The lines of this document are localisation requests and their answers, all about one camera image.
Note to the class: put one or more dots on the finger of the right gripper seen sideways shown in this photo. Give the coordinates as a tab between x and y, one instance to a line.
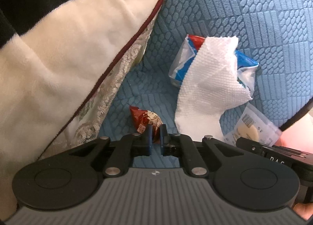
277	154

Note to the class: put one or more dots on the cream black red pillow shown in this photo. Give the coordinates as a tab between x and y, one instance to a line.
22	110

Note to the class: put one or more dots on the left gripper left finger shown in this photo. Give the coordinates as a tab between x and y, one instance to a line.
123	152

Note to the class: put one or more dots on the floral beige cushion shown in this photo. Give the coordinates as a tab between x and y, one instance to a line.
87	48

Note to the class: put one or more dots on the clear packaged round biscuit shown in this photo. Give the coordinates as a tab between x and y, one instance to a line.
255	126

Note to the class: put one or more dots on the blue white red mask packet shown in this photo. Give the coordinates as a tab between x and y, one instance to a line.
246	67

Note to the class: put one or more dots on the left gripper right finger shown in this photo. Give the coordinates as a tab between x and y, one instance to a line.
182	147

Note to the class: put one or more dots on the dark red snack packet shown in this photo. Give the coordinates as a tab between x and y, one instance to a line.
142	118

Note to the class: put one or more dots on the person right hand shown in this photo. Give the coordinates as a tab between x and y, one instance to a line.
304	210

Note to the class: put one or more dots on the white textured paper towel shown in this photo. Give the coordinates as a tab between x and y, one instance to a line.
209	88

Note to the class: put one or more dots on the blue textured sofa cover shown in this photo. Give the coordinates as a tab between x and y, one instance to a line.
275	33

